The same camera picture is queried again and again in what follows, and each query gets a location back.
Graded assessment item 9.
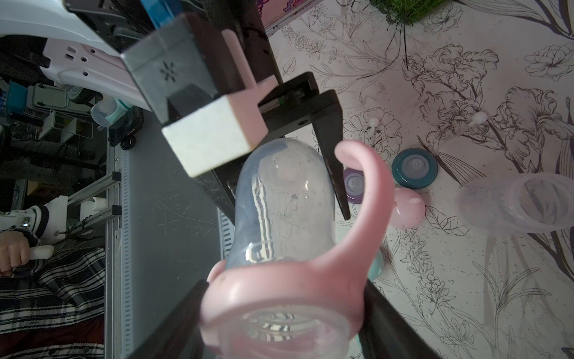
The purple nipple collar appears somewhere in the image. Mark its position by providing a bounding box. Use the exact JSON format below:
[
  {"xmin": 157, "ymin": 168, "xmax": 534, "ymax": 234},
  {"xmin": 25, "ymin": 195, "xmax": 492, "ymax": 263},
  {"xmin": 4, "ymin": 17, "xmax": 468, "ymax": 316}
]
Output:
[{"xmin": 343, "ymin": 168, "xmax": 365, "ymax": 204}]

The white straw piece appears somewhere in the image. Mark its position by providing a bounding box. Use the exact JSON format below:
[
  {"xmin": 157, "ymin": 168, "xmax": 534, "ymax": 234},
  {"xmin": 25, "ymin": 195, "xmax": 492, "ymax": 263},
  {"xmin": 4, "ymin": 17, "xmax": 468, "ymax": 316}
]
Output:
[{"xmin": 459, "ymin": 111, "xmax": 489, "ymax": 130}]

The person at desk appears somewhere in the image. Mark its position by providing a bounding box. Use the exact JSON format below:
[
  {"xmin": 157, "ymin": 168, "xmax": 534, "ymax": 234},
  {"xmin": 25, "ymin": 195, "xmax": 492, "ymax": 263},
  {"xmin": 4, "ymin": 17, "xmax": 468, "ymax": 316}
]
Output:
[{"xmin": 1, "ymin": 227, "xmax": 106, "ymax": 358}]

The pink bottle cap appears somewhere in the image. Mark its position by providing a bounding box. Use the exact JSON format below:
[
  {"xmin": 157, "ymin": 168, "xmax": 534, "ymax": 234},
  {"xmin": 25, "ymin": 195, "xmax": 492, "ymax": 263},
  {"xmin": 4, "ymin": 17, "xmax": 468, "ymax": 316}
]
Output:
[{"xmin": 390, "ymin": 187, "xmax": 426, "ymax": 230}]

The mint bottle cap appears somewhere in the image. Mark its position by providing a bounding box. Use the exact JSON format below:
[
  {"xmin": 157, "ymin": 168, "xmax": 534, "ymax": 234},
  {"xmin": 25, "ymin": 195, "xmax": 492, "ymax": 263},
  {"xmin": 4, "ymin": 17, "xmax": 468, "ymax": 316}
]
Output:
[{"xmin": 368, "ymin": 250, "xmax": 385, "ymax": 282}]

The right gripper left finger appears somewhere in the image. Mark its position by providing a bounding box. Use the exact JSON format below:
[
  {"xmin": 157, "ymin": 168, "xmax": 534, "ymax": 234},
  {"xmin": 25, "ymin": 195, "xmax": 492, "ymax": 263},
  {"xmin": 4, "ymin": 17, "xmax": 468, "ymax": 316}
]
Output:
[{"xmin": 129, "ymin": 280, "xmax": 209, "ymax": 359}]

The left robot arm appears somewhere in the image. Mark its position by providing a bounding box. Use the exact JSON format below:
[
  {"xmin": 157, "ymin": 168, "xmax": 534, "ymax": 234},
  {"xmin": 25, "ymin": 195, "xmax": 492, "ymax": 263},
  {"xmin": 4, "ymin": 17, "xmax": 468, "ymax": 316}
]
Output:
[{"xmin": 1, "ymin": 1, "xmax": 351, "ymax": 218}]

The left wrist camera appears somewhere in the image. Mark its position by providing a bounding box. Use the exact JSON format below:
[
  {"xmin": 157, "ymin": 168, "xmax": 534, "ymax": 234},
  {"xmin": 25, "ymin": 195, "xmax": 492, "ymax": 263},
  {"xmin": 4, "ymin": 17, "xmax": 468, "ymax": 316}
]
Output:
[{"xmin": 121, "ymin": 13, "xmax": 278, "ymax": 177}]

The clear baby bottle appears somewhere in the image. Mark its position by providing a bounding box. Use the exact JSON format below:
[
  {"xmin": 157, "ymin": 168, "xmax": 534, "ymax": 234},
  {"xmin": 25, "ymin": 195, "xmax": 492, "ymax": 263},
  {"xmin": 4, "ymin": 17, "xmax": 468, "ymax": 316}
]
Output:
[
  {"xmin": 454, "ymin": 172, "xmax": 573, "ymax": 236},
  {"xmin": 220, "ymin": 139, "xmax": 350, "ymax": 358}
]

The teal nipple collar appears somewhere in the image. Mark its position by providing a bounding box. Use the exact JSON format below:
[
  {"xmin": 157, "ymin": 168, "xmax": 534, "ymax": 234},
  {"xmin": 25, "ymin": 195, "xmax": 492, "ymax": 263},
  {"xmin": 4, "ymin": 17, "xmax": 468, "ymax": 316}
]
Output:
[{"xmin": 391, "ymin": 148, "xmax": 439, "ymax": 189}]

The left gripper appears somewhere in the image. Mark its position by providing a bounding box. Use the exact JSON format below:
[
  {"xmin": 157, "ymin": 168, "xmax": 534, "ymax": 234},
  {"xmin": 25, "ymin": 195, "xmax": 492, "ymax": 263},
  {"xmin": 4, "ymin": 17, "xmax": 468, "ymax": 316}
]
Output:
[{"xmin": 192, "ymin": 0, "xmax": 351, "ymax": 225}]

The pink bottle handle ring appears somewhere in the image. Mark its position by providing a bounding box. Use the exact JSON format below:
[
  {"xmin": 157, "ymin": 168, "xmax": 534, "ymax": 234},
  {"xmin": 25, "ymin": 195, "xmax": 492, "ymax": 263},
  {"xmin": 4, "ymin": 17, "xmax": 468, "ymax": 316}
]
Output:
[{"xmin": 199, "ymin": 138, "xmax": 396, "ymax": 359}]

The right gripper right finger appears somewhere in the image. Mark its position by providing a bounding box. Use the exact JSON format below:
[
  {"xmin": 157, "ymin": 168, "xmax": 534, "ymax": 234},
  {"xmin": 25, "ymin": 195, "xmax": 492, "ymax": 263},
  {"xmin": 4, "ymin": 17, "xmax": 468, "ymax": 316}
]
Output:
[{"xmin": 358, "ymin": 281, "xmax": 439, "ymax": 359}]

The green artificial grass mat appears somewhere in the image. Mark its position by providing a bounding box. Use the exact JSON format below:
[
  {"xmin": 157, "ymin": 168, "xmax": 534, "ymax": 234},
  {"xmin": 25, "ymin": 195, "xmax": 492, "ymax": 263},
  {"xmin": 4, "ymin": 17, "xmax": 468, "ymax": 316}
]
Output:
[{"xmin": 369, "ymin": 0, "xmax": 446, "ymax": 25}]

